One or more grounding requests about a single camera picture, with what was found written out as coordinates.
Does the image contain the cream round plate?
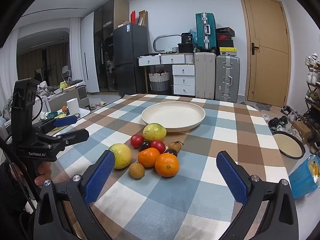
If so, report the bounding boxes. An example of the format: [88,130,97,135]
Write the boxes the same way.
[141,101,206,133]

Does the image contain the person's left hand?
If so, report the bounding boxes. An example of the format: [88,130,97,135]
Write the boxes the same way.
[34,160,52,186]

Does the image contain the red tomato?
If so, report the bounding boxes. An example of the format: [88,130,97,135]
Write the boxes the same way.
[130,134,145,148]
[150,140,166,154]

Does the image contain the green and yellow citrus fruit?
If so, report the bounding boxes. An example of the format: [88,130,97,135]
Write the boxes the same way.
[108,143,132,169]

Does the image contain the blue plastic bag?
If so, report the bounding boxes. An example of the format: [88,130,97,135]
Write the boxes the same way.
[287,154,320,199]

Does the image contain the yellow black shoe box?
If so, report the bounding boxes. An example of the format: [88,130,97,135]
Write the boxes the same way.
[219,47,237,56]

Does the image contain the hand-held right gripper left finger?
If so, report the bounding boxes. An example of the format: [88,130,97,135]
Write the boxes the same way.
[33,150,116,240]

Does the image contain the wooden door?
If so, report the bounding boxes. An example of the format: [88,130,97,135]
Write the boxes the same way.
[239,0,292,107]

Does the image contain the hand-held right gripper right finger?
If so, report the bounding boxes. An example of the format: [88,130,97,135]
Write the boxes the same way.
[216,151,299,240]

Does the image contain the scattered shoes pile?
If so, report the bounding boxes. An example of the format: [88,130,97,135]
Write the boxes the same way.
[261,105,304,136]

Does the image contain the grey white woven basket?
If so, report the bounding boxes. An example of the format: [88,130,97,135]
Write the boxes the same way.
[149,70,170,92]

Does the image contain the beige suitcase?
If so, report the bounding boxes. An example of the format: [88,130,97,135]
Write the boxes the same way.
[194,52,216,100]

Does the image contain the white curtain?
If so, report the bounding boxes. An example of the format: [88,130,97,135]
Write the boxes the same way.
[69,17,84,83]

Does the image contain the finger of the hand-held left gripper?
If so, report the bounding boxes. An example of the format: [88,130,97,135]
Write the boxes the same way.
[32,115,78,133]
[37,129,90,150]

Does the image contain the orange mandarin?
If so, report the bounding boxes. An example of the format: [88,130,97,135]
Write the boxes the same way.
[138,148,161,168]
[154,153,180,178]

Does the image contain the pale yellow-green citrus fruit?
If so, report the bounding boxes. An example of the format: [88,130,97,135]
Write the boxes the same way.
[142,123,167,142]

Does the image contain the brown cardboard box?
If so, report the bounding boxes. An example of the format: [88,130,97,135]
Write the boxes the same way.
[291,121,312,144]

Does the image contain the dark glass wardrobe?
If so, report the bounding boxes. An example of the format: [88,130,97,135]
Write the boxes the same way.
[93,0,130,93]

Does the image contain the teal suitcase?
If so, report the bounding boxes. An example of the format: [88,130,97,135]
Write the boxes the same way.
[195,12,217,50]

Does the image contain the small brown round fruit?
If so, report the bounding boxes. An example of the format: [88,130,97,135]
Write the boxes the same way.
[129,162,145,179]

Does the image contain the white cabinet panel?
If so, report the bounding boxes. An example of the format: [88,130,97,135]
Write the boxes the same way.
[81,12,100,93]

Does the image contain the white desk with drawers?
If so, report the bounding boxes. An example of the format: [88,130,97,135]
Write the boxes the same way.
[137,53,196,97]

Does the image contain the dark grey fridge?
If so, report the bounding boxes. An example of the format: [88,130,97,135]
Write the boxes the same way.
[112,23,148,97]

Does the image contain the black plastic crate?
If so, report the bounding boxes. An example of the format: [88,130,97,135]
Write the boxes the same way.
[177,43,194,54]

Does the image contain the brown round fruit with stem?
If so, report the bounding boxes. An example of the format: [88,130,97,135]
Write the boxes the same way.
[168,141,184,153]

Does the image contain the cream basin black rim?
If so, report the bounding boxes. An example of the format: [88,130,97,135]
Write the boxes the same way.
[272,131,306,159]

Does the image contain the wooden shoe rack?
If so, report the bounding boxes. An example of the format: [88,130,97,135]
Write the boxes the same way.
[303,52,320,155]

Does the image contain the white cylinder appliance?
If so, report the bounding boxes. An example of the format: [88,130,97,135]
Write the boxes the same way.
[66,98,80,115]

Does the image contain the rows of sneakers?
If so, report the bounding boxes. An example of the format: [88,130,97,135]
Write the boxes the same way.
[305,52,320,100]

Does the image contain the silver suitcase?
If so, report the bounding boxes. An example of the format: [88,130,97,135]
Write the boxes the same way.
[215,55,240,103]

